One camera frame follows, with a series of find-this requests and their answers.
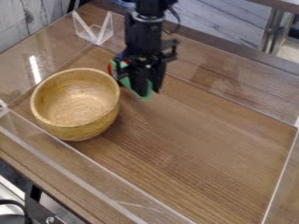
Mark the clear acrylic tray wall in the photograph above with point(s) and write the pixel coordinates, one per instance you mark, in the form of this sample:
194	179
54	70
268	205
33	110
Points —
86	188

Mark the red plush strawberry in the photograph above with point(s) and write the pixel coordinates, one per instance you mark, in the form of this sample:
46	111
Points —
110	68

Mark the clear acrylic corner bracket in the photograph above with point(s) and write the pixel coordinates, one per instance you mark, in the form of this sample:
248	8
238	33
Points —
96	34

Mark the metal table leg background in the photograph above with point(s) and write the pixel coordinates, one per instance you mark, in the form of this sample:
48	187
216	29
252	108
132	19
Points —
276	30

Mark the light wooden bowl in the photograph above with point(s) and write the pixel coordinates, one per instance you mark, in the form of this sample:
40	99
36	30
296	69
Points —
74	103

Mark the black table frame bracket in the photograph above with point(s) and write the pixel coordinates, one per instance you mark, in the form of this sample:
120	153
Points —
37	212

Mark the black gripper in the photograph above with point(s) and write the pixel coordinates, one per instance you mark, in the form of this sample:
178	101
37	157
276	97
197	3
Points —
146	51

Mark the green foam stick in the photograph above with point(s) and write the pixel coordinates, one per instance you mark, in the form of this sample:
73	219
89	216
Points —
132	78

